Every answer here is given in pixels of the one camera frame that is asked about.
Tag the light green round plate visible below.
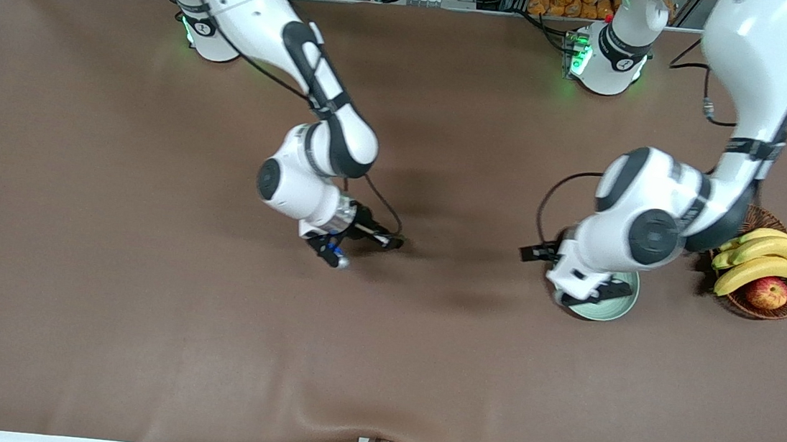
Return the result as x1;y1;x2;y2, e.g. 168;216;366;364
567;265;642;325

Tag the brown table cover cloth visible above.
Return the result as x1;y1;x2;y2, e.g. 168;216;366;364
0;0;787;442

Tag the red yellow apple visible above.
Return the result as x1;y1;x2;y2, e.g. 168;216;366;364
743;275;787;312

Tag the brown wicker basket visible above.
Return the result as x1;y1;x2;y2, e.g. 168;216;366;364
706;202;787;323

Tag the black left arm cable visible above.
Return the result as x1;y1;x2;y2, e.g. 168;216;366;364
534;26;747;267

